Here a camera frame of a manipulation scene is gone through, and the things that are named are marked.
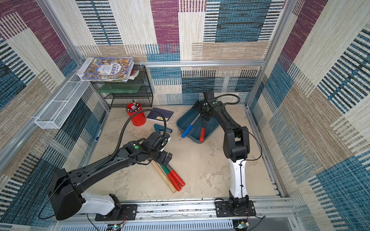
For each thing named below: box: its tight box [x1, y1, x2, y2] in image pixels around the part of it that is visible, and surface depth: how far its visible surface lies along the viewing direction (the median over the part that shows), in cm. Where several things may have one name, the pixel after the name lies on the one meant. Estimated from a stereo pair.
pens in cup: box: [123, 99, 141, 113], surface depth 101 cm
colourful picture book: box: [81, 57, 134, 83], surface depth 81 cm
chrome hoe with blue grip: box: [181, 113, 201, 139], surface depth 98 cm
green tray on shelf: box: [97, 83, 142, 94], surface depth 98 cm
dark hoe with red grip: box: [199, 118, 206, 143], surface depth 94 cm
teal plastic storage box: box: [176, 100, 220, 143], surface depth 104 cm
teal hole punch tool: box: [153, 123, 173, 134], surface depth 107 cm
